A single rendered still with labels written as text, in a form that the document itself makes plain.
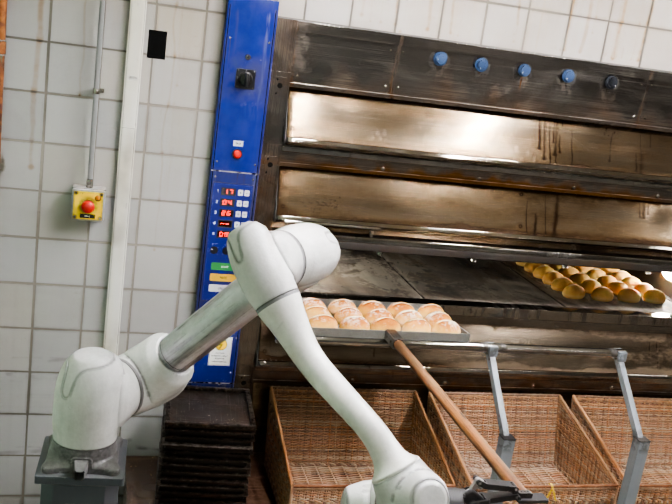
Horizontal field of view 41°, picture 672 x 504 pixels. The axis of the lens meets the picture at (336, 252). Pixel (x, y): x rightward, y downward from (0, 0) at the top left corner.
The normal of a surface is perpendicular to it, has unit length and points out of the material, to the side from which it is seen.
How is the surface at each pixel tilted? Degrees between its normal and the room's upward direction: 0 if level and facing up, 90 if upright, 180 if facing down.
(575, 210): 70
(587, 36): 90
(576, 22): 90
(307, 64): 90
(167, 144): 90
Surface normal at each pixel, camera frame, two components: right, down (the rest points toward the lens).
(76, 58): 0.24, 0.28
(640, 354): 0.27, -0.07
